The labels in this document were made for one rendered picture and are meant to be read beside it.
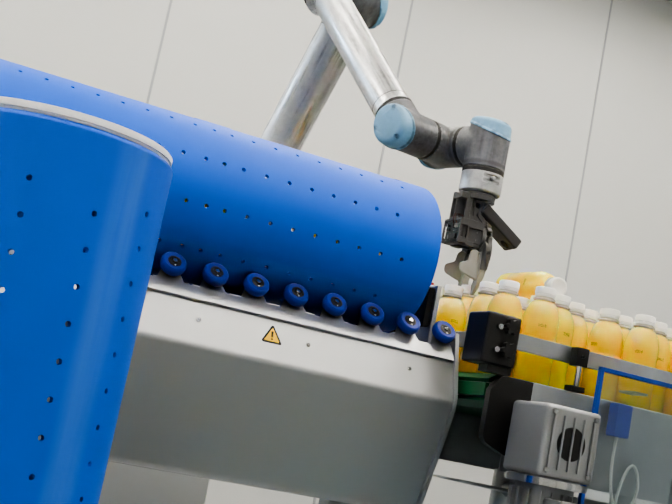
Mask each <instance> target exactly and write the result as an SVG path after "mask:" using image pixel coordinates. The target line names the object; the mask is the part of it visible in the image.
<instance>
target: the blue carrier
mask: <svg viewBox="0 0 672 504"><path fill-rule="evenodd" d="M0 96H2V97H11V98H17V99H24V100H29V101H35V102H40V103H45V104H49V105H54V106H58V107H62V108H66V109H70V110H74V111H77V112H81V113H84V114H88V115H91V116H94V117H97V118H100V119H103V120H106V121H109V122H112V123H115V124H117V125H120V126H123V127H125V128H128V129H130V130H133V131H135V132H137V133H139V134H141V135H143V136H145V137H147V138H149V139H151V140H153V141H155V142H156V143H158V144H159V145H161V146H162V147H163V148H165V149H166V150H167V151H168V152H169V154H170V155H171V157H172V159H173V162H172V166H171V168H172V172H173V177H172V181H171V185H170V190H169V194H168V199H167V203H166V208H165V212H164V216H163V221H162V225H161V230H160V234H159V238H160V239H158V243H157V247H156V252H155V256H154V261H153V265H152V269H151V274H153V275H158V273H159V271H160V269H161V267H160V259H161V257H162V255H163V254H165V253H166V252H176V253H178V254H180V255H182V256H183V257H184V259H185V260H186V262H187V268H186V270H185V272H184V273H183V274H182V275H181V277H182V279H183V282H185V283H189V284H194V285H198V286H200V284H201V283H202V281H203V277H202V270H203V268H204V267H205V265H207V264H208V263H211V262H215V263H219V264H221V265H222V266H224V267H225V268H226V269H227V271H228V274H229V278H228V281H227V282H226V284H225V285H223V288H224V290H225V292H226V293H230V294H234V295H238V296H241V295H242V293H243V291H244V286H243V281H244V279H245V277H246V276H247V275H248V274H250V273H258V274H261V275H262V276H264V277H265V278H266V279H267V280H268V282H269V290H268V292H267V293H266V295H264V298H265V300H266V302H267V303H271V304H275V305H279V306H281V305H282V303H283V300H284V296H283V291H284V289H285V287H286V286H287V285H288V284H290V283H297V284H300V285H302V286H303V287H304V288H305V289H306V290H307V291H308V294H309V299H308V301H307V303H306V304H305V305H304V306H303V307H304V309H305V311H306V312H308V313H312V314H316V315H320V314H321V312H322V309H323V306H322V300H323V298H324V297H325V295H327V294H328V293H336V294H339V295H340V296H342V297H343V298H344V299H345V301H346V303H347V310H346V311H345V313H344V314H343V315H341V316H342V318H343V320H344V322H348V323H352V324H356V325H358V323H359V320H360V317H361V316H360V309H361V307H362V306H363V305H364V304H365V303H367V302H372V303H375V304H377V305H378V306H379V307H380V308H381V309H382V310H383V312H384V320H383V321H382V322H381V324H379V327H380V329H381V330H382V331H393V330H396V327H397V323H396V320H397V317H398V316H399V314H400V313H402V312H410V313H412V314H415V313H416V312H417V310H418V309H419V307H420V306H421V304H422V302H423V300H424V299H425V297H426V295H427V293H428V290H429V288H430V286H431V283H432V280H433V277H434V274H435V271H436V268H437V264H438V259H439V254H440V248H441V239H442V222H441V214H440V210H439V206H438V204H437V201H436V199H435V197H434V196H433V195H432V193H431V192H430V191H428V190H427V189H425V188H423V187H420V186H417V185H413V184H410V183H407V182H403V181H400V180H397V179H392V178H389V177H385V176H382V175H379V174H375V173H372V172H369V171H366V170H362V169H359V168H356V167H353V166H349V165H346V164H343V163H340V162H336V161H333V160H330V159H327V158H323V157H320V156H317V155H313V154H310V153H307V152H304V151H300V150H297V149H294V148H291V147H287V146H284V145H281V144H278V143H274V142H271V141H268V140H265V139H261V138H258V137H255V136H251V135H248V134H245V133H242V132H238V131H235V130H232V129H230V128H227V127H224V126H221V125H218V124H214V123H211V122H208V121H205V120H201V119H198V118H193V117H189V116H186V115H183V114H180V113H176V112H173V111H170V110H167V109H163V108H160V107H157V106H154V105H150V104H147V103H144V102H141V101H137V100H134V99H131V98H127V97H124V96H121V95H118V94H114V93H111V92H108V91H105V90H101V89H98V88H95V87H92V86H88V85H85V84H82V83H79V82H75V81H72V80H69V79H66V78H62V77H59V76H56V75H52V74H49V73H46V72H43V71H39V70H36V69H33V68H30V67H26V66H23V65H20V64H17V63H13V62H10V61H7V60H4V59H0ZM182 153H183V154H182ZM223 165H224V166H223ZM242 170H243V171H244V172H243V171H242ZM265 177H266V178H265ZM288 184H289V185H288ZM310 190H311V191H310ZM186 198H187V200H188V201H187V202H185V201H184V200H185V199H186ZM354 203H355V204H354ZM205 204H207V207H206V208H205ZM224 209H225V210H226V211H225V212H224V213H223V210H224ZM246 215H247V216H248V218H247V219H246V218H245V216H246ZM269 222H271V224H270V225H269V224H268V223H269ZM292 228H293V229H294V230H293V231H291V229H292ZM314 234H316V237H314ZM336 240H338V243H336ZM181 244H183V245H181ZM358 246H359V249H357V247H358ZM199 249H201V250H199ZM379 252H380V253H381V254H380V255H379ZM219 254H220V255H219ZM400 258H401V261H400ZM265 266H266V267H265ZM331 283H332V284H331Z"/></svg>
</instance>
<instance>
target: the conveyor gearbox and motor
mask: <svg viewBox="0 0 672 504"><path fill-rule="evenodd" d="M600 423H601V417H600V415H598V414H595V413H591V412H587V411H583V410H578V409H574V408H570V407H565V406H561V405H557V404H552V403H545V402H534V401H523V400H516V401H515V402H514V405H513V411H512V416H511V422H510V428H509V434H508V440H507V446H506V452H505V458H504V464H503V465H504V468H505V469H507V470H511V471H516V472H521V473H526V474H531V475H536V476H541V477H546V478H551V479H556V480H561V481H566V482H571V483H577V484H582V485H589V484H590V483H591V480H592V473H593V467H594V461H595V454H596V448H597V442H598V435H599V429H600ZM511 471H505V472H504V476H505V477H504V478H508V479H513V480H515V483H514V485H512V484H509V489H508V495H507V501H506V504H578V498H576V497H574V492H578V493H583V494H586V493H587V489H588V488H587V487H586V486H581V485H576V484H571V483H566V482H561V481H556V480H551V479H546V478H541V477H536V476H531V475H526V474H521V473H516V472H511Z"/></svg>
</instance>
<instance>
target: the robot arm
mask: <svg viewBox="0 0 672 504"><path fill-rule="evenodd" d="M304 2H305V4H306V6H307V7H308V9H309V11H310V12H311V13H313V14H314V15H316V16H320V18H321V20H322V21H321V23H320V25H319V26H318V28H317V30H316V32H315V34H314V36H313V38H312V40H311V42H310V43H309V45H308V47H307V49H306V51H305V53H304V55H303V57H302V59H301V60H300V62H299V64H298V66H297V68H296V70H295V72H294V74H293V76H292V77H291V79H290V81H289V83H288V85H287V87H286V89H285V91H284V93H283V94H282V96H281V98H280V100H279V102H278V104H277V106H276V108H275V110H274V111H273V113H272V115H271V117H270V119H269V121H268V123H267V125H266V127H265V128H264V130H263V132H262V134H261V136H260V138H261V139H265V140H268V141H271V142H274V143H278V144H281V145H284V146H287V147H291V148H294V149H297V150H300V151H301V149H302V147H303V145H304V143H305V141H306V140H307V138H308V136H309V134H310V132H311V130H312V128H313V127H314V125H315V123H316V121H317V119H318V117H319V116H320V114H321V112H322V110H323V108H324V106H325V104H326V103H327V101H328V99H329V97H330V95H331V93H332V92H333V90H334V88H335V86H336V84H337V82H338V80H339V79H340V77H341V75H342V73H343V71H344V69H345V68H346V66H347V67H348V69H349V71H350V73H351V75H352V76H353V78H354V80H355V82H356V84H357V86H358V87H359V89H360V91H361V93H362V95H363V97H364V98H365V100H366V102H367V104H368V106H369V107H370V109H371V111H372V113H373V115H374V117H375V119H374V125H373V127H374V134H375V137H376V138H377V140H378V141H379V142H380V143H382V144H383V145H385V146H386V147H388V148H390V149H393V150H398V151H400V152H403V153H405V154H408V155H411V156H413V157H416V158H418V160H419V161H420V163H421V164H422V165H423V166H425V167H427V168H430V169H435V170H442V169H445V168H462V173H461V178H460V183H459V189H458V190H459V192H454V195H453V201H452V206H451V211H450V216H449V219H446V220H445V222H444V228H443V233H442V239H441V243H442V244H446V245H449V246H450V247H454V248H457V249H460V248H461V249H462V251H460V252H459V253H458V254H457V257H456V260H455V261H454V262H450V263H447V264H445V267H444V271H445V273H446V274H448V275H449V276H451V277H452V278H454V279H456V280H457V281H458V286H462V285H468V283H469V280H470V278H471V279H473V282H472V285H471V293H470V295H474V294H475V293H476V291H477V290H478V288H479V286H480V282H481V281H482V280H483V278H484V275H485V272H486V271H487V268H488V265H489V261H490V258H491V254H492V240H493V238H494V240H495V241H496V242H497V243H498V244H499V245H500V246H501V247H502V248H503V250H505V251H507V250H512V249H516V248H517V247H518V246H519V245H520V244H521V240H520V239H519V237H518V236H517V235H516V234H515V233H514V232H513V231H512V230H511V228H510V227H509V226H508V225H507V224H506V223H505V222H504V221H503V219H502V218H501V217H500V216H499V215H498V214H497V213H496V212H495V210H494V209H493V208H492V207H491V206H494V204H495V200H496V199H499V198H500V195H501V190H502V184H503V178H504V173H505V167H506V162H507V156H508V151H509V145H510V142H511V133H512V129H511V127H510V125H509V124H507V123H506V122H504V121H502V120H499V119H496V118H492V117H487V116H475V117H473V118H472V119H471V121H470V123H471V124H470V126H460V127H448V126H446V125H444V124H441V123H439V122H437V121H434V120H432V119H430V118H428V117H425V116H423V115H421V114H420V113H419V112H418V110H417V109H416V107H415V105H414V103H413V102H412V100H411V99H410V98H409V97H408V95H407V94H406V92H405V90H404V88H403V87H402V85H401V83H400V82H399V80H398V78H397V77H396V75H395V73H394V71H393V70H392V68H391V66H390V65H389V63H388V61H387V59H386V58H385V56H384V54H383V53H382V51H381V49H380V48H379V46H378V44H377V42H376V41H375V39H374V37H373V36H372V34H371V32H370V30H369V29H374V28H376V27H377V26H379V25H380V24H381V23H382V21H383V20H384V18H385V16H386V14H387V10H388V4H389V0H304ZM446 227H447V229H446V235H445V239H444V234H445V228H446ZM492 237H493V238H492Z"/></svg>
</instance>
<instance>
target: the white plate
mask: <svg viewBox="0 0 672 504"><path fill-rule="evenodd" d="M0 107H4V108H12V109H18V110H24V111H30V112H35V113H40V114H45V115H49V116H53V117H58V118H62V119H66V120H69V121H73V122H77V123H80V124H84V125H87V126H90V127H94V128H97V129H100V130H103V131H106V132H109V133H112V134H114V135H117V136H120V137H122V138H125V139H127V140H130V141H132V142H134V143H137V144H139V145H141V146H143V147H145V148H147V149H149V150H151V151H152V152H154V153H156V154H157V155H159V156H160V157H162V158H163V159H164V160H165V161H166V162H167V163H168V164H169V165H170V167H171V166H172V162H173V159H172V157H171V155H170V154H169V152H168V151H167V150H166V149H165V148H163V147H162V146H161V145H159V144H158V143H156V142H155V141H153V140H151V139H149V138H147V137H145V136H143V135H141V134H139V133H137V132H135V131H133V130H130V129H128V128H125V127H123V126H120V125H117V124H115V123H112V122H109V121H106V120H103V119H100V118H97V117H94V116H91V115H88V114H84V113H81V112H77V111H74V110H70V109H66V108H62V107H58V106H54V105H49V104H45V103H40V102H35V101H29V100H24V99H17V98H11V97H2V96H0Z"/></svg>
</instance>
